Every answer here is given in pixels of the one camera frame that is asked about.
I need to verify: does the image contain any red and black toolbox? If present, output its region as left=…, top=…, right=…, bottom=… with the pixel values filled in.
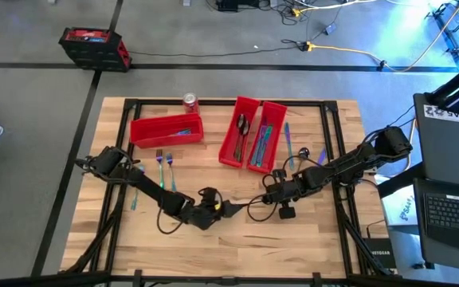
left=57, top=26, right=132, bottom=73

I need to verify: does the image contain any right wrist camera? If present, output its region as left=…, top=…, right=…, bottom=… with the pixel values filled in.
left=278, top=202, right=296, bottom=220

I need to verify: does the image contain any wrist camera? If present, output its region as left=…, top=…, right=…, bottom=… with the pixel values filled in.
left=199, top=186, right=222, bottom=204
left=278, top=202, right=296, bottom=220

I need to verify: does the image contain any red plastic bin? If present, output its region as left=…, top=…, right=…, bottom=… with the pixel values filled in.
left=128, top=112, right=205, bottom=150
left=218, top=95, right=261, bottom=169
left=246, top=100, right=288, bottom=175

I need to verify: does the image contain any open laptop with keyboard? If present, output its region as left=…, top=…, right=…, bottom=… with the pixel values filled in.
left=412, top=177, right=459, bottom=275

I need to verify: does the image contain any yellow extension cord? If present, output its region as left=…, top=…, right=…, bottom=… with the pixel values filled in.
left=292, top=0, right=459, bottom=73

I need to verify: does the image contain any black table frame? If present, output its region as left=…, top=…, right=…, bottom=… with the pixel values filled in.
left=60, top=98, right=400, bottom=287

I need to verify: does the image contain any red soda can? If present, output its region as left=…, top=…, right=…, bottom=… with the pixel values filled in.
left=182, top=92, right=201, bottom=116

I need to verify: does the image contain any thin black floor cable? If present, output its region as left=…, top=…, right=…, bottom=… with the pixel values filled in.
left=127, top=45, right=306, bottom=58

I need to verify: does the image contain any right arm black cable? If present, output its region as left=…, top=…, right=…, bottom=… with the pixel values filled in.
left=246, top=195, right=281, bottom=223

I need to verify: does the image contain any grey closed laptop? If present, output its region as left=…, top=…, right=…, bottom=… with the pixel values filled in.
left=414, top=92, right=459, bottom=189

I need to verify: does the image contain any black floor device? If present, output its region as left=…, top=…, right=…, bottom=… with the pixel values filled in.
left=215, top=0, right=261, bottom=12

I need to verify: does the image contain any rainbow iridescent knife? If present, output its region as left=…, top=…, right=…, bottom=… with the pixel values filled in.
left=250, top=119, right=269, bottom=167

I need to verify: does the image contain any black network switch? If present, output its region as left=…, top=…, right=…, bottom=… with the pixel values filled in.
left=363, top=238, right=398, bottom=270

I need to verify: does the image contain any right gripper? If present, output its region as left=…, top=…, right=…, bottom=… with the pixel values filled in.
left=263, top=171, right=318, bottom=204

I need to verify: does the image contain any silver spoon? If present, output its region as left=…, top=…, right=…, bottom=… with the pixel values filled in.
left=235, top=120, right=251, bottom=163

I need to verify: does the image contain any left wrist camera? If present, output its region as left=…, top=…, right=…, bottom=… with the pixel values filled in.
left=199, top=186, right=222, bottom=204

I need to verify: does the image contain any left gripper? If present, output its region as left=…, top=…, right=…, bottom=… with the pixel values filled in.
left=175, top=195, right=249, bottom=231

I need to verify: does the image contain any white printed box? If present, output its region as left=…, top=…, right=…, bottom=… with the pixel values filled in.
left=380, top=186, right=418, bottom=229

